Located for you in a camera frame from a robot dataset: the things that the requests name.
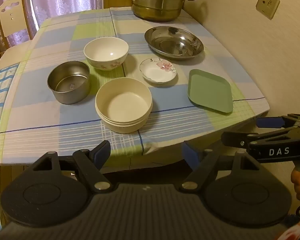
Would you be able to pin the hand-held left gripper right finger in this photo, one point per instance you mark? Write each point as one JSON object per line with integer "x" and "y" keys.
{"x": 190, "y": 153}

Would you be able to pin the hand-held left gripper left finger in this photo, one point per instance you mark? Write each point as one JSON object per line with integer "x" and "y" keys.
{"x": 102, "y": 153}

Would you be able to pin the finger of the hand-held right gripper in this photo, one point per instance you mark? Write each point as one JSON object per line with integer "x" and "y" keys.
{"x": 235, "y": 140}
{"x": 267, "y": 122}

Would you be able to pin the cream ribbed bowl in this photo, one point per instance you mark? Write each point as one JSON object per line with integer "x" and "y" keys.
{"x": 125, "y": 105}

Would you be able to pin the green square plate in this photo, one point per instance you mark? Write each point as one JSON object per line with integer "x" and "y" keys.
{"x": 210, "y": 91}

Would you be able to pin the steel bowl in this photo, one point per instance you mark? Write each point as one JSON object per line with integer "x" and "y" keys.
{"x": 70, "y": 85}

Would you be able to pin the small floral saucer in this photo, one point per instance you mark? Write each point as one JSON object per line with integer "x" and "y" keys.
{"x": 157, "y": 71}

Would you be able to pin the white floral bowl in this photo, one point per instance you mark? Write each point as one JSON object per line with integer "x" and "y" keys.
{"x": 106, "y": 51}

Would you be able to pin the shallow steel plate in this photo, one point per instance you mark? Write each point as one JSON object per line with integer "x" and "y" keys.
{"x": 175, "y": 43}

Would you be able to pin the checked pastel tablecloth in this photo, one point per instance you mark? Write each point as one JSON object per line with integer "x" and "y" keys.
{"x": 65, "y": 135}

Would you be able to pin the stacked steel steamer pot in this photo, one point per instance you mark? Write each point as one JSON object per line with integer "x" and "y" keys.
{"x": 157, "y": 2}

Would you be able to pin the cream wooden chair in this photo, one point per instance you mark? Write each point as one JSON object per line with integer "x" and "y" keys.
{"x": 12, "y": 22}

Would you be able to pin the cream wall socket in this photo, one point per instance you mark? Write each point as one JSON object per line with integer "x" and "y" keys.
{"x": 267, "y": 3}

